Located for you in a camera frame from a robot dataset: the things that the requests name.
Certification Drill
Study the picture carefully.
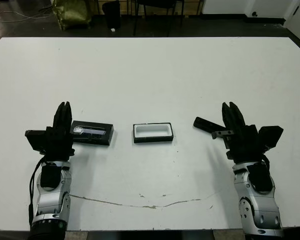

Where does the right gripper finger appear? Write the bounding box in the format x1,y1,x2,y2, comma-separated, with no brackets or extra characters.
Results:
221,101,238,131
229,101,247,129

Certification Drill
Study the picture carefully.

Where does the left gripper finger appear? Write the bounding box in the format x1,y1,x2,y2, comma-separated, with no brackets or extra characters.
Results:
52,101,67,130
64,101,74,131

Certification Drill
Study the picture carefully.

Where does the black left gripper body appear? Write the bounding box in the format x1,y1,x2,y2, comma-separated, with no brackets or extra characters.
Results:
41,126,76,161

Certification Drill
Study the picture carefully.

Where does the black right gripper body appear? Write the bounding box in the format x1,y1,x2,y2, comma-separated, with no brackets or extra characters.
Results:
211,123,268,164

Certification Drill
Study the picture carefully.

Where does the slim black camera bar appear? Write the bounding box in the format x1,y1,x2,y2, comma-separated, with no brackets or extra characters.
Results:
192,116,226,135

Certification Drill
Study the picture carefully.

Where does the black printed box lid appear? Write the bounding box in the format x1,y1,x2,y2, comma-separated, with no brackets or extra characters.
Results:
70,120,115,149

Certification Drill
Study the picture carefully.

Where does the black box white insert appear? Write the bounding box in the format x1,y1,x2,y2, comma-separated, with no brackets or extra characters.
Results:
132,121,175,144

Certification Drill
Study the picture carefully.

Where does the olive green bag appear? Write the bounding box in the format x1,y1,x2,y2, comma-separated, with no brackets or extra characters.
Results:
51,0,94,31

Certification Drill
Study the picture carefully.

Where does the black chair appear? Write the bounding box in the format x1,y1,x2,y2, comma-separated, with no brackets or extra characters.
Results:
132,0,186,37

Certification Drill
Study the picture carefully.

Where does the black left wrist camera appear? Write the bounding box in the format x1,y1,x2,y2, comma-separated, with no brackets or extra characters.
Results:
24,129,48,152

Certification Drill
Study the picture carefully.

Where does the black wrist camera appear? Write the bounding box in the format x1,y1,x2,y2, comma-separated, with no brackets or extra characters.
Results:
257,126,284,151
24,129,48,152

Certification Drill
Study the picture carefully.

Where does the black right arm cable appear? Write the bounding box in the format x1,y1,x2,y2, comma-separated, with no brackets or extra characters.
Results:
261,152,276,181

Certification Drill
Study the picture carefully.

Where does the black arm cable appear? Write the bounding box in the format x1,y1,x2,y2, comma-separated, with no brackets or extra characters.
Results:
261,152,276,181
28,159,45,223

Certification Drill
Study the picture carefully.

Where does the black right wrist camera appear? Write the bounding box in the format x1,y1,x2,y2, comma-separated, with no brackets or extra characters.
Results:
257,126,284,151

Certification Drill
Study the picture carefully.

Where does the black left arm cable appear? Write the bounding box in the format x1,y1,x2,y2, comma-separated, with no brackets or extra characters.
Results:
28,159,45,223

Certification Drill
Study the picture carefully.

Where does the pale cable on floor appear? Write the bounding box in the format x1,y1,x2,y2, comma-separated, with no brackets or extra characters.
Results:
0,6,56,23

